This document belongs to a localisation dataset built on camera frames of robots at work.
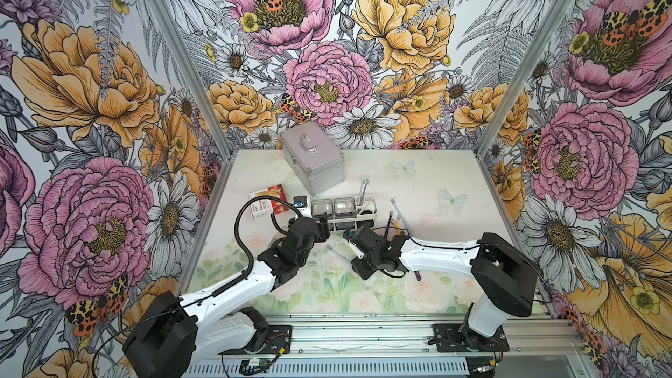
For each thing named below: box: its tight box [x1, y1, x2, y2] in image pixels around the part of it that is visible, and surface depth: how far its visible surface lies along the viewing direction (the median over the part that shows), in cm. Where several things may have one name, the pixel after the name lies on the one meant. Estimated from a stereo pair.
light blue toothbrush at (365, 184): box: [357, 178, 370, 206], surface depth 93 cm
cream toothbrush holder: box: [310, 195, 378, 231], surface depth 94 cm
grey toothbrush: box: [358, 175, 371, 206], surface depth 94 cm
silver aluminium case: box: [279, 120, 346, 196], surface depth 104 cm
